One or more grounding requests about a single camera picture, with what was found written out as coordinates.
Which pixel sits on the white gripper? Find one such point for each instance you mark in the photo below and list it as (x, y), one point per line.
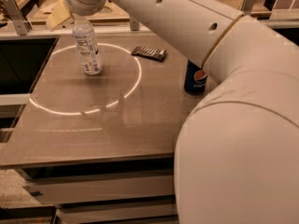
(81, 4)

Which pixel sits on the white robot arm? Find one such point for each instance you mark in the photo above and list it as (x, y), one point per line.
(237, 154)

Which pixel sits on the clear plastic water bottle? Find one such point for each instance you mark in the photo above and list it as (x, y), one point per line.
(88, 51)

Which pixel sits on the chocolate rxbar wrapper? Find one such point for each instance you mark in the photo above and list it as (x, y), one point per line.
(149, 53)

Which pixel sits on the blue pepsi can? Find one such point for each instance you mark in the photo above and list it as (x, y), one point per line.
(195, 79)

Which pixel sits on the grey drawer cabinet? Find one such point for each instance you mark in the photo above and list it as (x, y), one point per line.
(113, 192)

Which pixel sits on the left metal bracket post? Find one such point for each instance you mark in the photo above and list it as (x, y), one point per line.
(21, 25)

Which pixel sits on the middle metal bracket post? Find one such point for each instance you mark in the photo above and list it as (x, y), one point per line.
(134, 24)

